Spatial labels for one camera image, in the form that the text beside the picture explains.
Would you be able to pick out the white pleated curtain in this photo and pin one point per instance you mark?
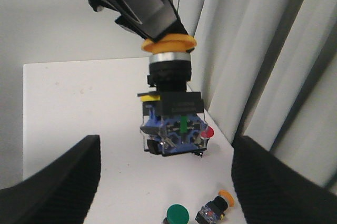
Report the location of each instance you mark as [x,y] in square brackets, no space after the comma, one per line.
[267,70]

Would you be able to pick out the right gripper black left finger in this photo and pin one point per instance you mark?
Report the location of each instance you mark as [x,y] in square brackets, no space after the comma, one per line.
[62,192]

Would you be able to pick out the yellow push button lying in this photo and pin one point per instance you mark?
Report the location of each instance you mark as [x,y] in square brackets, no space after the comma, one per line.
[214,211]

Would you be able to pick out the red push button standing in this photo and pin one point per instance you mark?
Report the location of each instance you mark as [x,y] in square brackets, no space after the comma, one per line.
[207,133]

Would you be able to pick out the yellow push button switch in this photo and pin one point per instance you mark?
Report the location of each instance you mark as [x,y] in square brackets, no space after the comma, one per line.
[173,117]

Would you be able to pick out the green push button standing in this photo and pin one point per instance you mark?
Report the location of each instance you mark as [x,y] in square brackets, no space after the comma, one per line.
[176,214]

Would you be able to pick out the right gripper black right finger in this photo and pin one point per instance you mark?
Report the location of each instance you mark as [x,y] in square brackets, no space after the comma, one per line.
[271,192]

